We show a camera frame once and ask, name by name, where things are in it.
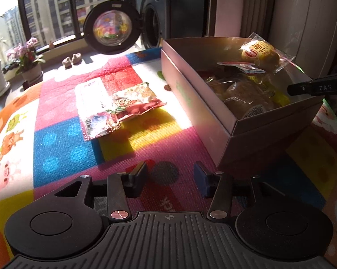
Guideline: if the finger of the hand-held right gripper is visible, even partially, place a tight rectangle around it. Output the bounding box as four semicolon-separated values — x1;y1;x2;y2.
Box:
287;73;337;97

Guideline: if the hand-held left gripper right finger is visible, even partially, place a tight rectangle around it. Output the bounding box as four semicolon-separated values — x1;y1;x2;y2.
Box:
194;162;285;220

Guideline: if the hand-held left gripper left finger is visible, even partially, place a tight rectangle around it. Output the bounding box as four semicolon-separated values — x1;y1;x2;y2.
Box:
54;162;149;221

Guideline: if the yellow bread packet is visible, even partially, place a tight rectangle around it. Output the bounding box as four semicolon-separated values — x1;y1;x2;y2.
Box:
239;32;297;74

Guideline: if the large brown bread packet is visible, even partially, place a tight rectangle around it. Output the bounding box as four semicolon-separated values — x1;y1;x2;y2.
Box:
223;81;287;120

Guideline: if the cardboard box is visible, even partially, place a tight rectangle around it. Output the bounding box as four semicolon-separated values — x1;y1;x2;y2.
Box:
161;36;326;175

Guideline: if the red cartoon snack packet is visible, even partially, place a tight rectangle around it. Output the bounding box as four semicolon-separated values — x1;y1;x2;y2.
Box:
111;82;168;121

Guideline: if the white blue label packet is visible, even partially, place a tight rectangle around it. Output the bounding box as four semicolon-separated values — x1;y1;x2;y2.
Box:
217;61;266;75

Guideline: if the white red snack packet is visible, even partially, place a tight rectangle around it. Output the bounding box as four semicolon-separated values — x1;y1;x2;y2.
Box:
74;78;122;142

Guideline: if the small brown bread packet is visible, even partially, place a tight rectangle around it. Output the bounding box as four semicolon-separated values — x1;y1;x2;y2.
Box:
206;76;234;101

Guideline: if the white standing air conditioner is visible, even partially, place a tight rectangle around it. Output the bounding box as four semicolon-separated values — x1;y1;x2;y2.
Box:
266;0;337;79

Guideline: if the colourful cartoon play mat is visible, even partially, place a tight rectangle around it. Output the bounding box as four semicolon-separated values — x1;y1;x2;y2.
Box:
0;48;337;262

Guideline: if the beige curtain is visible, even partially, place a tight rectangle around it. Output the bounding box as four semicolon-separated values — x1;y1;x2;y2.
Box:
210;0;279;40

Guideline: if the pink orchid in pot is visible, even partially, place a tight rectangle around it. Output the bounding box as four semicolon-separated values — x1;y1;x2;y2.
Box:
5;37;46;84

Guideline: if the round washing machine door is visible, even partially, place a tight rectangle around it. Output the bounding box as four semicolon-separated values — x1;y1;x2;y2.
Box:
83;0;144;56

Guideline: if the dark washing machine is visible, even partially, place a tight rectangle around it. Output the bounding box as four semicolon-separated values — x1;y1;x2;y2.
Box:
134;0;211;50

